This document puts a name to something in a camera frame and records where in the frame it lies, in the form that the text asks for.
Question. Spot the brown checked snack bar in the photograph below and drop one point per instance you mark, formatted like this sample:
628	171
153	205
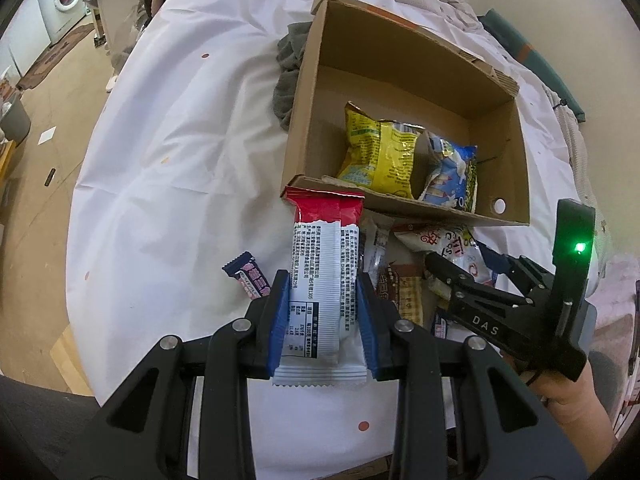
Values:
402	290

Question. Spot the patterned rug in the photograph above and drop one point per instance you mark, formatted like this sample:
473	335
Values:
55	57

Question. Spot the red white snack packet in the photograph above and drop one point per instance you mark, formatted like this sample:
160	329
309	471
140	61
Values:
320	270

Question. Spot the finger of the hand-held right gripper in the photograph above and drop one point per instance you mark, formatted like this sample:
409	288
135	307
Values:
525	270
450	272

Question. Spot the grey cloth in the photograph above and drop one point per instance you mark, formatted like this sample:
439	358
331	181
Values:
287	90

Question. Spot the dark blue snack bag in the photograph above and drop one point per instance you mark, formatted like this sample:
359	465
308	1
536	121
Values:
494	260

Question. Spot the white labelled snack packet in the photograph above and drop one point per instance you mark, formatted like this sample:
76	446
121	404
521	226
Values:
441	326

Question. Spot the clear wrapped snack packet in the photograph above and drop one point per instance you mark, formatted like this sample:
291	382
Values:
376	250

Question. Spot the small black object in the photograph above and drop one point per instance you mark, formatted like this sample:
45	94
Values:
49	177

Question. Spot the white red printed snack bag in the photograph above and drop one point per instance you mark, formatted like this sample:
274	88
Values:
440	242

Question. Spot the dark purple candy packet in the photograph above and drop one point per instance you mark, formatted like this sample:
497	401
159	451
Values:
247	275

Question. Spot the yellow snack bag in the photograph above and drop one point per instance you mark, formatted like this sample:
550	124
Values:
380	155

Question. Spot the grey trash bin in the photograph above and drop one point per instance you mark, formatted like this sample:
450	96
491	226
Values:
15	120

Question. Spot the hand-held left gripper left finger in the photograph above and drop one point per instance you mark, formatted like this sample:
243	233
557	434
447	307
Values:
280	320

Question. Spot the white paper sheet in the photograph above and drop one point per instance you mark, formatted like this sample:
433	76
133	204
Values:
48	135

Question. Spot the teal bed frame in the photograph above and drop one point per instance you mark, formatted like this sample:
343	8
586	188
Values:
540	67

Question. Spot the blue white snack bag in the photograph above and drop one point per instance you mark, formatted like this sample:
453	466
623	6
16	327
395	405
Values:
450	175

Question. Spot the cardboard box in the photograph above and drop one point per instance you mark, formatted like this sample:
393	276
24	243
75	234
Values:
390	75

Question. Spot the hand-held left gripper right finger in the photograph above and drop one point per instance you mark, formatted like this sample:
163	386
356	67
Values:
367	325

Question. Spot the white bed sheet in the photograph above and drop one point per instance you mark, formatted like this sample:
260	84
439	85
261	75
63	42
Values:
190	160

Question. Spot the person's dark clothing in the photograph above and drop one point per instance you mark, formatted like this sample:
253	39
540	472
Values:
35	430

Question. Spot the white cabinet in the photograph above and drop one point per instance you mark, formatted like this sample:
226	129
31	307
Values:
22	35

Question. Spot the person's right hand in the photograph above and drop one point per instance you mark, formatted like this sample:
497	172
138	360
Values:
565	400

